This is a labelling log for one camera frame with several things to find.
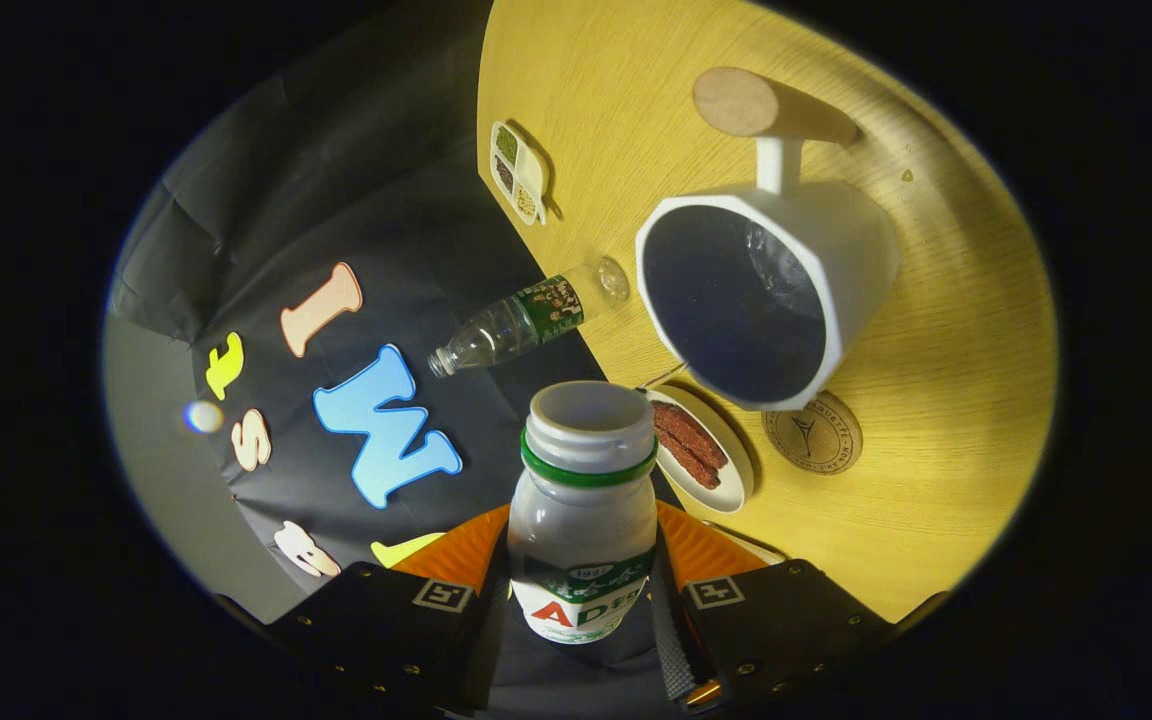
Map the white cup wooden handle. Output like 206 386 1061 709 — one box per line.
634 66 903 413

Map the round cork coaster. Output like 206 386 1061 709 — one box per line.
762 390 864 476

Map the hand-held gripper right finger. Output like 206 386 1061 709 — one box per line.
648 498 892 716

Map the clear water bottle green label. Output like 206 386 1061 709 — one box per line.
426 262 605 379

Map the wooden table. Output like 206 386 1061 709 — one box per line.
476 0 1059 623

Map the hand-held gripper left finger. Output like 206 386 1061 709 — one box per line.
266 503 512 716

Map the white round plate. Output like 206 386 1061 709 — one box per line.
642 386 755 515

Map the white juice bottle green ring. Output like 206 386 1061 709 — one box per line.
506 380 660 645

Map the clear bottle cap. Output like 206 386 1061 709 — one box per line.
591 256 632 304

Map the white divided dish with beans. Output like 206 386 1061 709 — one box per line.
489 120 549 227

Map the red meat slice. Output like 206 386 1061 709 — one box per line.
656 430 722 491
651 400 729 471

